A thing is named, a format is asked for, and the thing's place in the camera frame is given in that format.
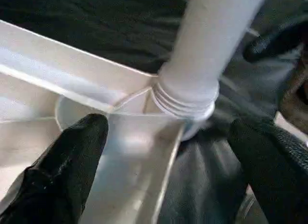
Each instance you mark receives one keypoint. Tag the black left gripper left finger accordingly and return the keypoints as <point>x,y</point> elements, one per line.
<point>55,175</point>

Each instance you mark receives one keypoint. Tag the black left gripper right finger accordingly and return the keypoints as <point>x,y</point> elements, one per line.
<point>276,175</point>

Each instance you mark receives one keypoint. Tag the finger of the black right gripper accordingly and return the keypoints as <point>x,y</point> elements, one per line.
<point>269,43</point>

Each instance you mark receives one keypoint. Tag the white plastic table leg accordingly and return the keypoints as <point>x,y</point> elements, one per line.
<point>204,41</point>

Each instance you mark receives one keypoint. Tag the white plastic table top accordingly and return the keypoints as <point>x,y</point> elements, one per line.
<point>72,65</point>

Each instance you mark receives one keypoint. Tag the dark brown rounded object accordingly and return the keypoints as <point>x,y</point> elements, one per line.
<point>296,94</point>

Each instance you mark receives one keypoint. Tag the black work mat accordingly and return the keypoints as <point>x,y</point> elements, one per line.
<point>108,24</point>

